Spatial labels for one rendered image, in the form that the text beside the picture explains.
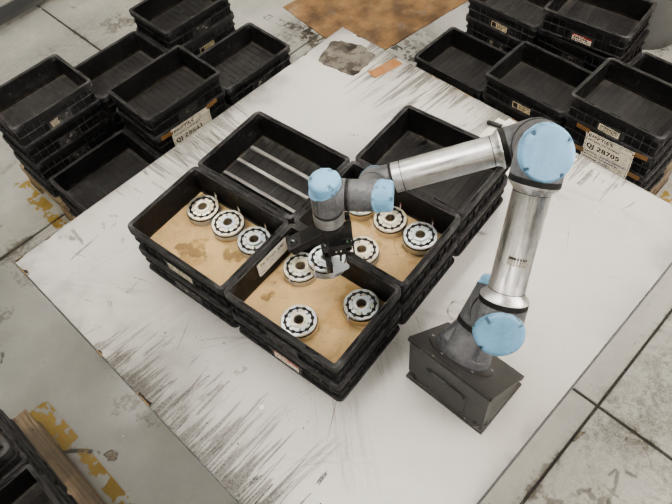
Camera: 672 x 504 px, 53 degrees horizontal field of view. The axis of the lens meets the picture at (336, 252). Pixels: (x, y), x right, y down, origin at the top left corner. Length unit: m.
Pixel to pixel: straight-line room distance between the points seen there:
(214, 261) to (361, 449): 0.70
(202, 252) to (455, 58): 1.89
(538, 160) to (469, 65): 2.05
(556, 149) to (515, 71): 1.85
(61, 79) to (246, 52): 0.87
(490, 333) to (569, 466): 1.17
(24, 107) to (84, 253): 1.15
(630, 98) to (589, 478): 1.52
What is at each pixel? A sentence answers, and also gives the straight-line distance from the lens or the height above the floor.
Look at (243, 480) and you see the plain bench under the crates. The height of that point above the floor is 0.70.
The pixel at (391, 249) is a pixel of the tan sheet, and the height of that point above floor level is 0.83.
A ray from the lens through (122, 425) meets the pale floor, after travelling 2.85.
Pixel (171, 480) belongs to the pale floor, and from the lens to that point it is 2.71.
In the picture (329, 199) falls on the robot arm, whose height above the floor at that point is 1.32.
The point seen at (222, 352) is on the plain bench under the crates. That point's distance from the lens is 2.06.
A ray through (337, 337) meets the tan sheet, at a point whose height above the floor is 0.83.
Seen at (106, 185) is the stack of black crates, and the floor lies 0.27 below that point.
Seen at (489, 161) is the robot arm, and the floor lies 1.29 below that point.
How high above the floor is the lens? 2.48
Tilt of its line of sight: 55 degrees down
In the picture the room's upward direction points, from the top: 7 degrees counter-clockwise
